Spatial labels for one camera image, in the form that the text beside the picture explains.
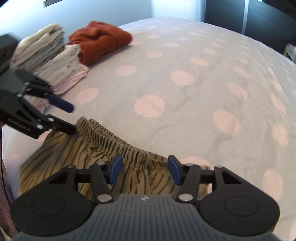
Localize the brown striped shorts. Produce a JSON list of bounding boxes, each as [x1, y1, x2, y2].
[[19, 116, 212, 201]]

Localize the stack of folded clothes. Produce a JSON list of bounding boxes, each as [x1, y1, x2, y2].
[[9, 22, 90, 112]]

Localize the rust red folded garment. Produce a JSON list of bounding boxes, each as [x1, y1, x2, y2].
[[68, 21, 132, 66]]

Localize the grey pink-dotted bed cover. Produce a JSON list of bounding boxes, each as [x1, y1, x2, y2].
[[3, 18, 295, 240]]

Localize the white nightstand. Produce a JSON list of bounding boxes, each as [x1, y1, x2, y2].
[[283, 43, 296, 62]]

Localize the black sliding wardrobe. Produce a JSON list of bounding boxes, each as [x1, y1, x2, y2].
[[204, 0, 295, 53]]

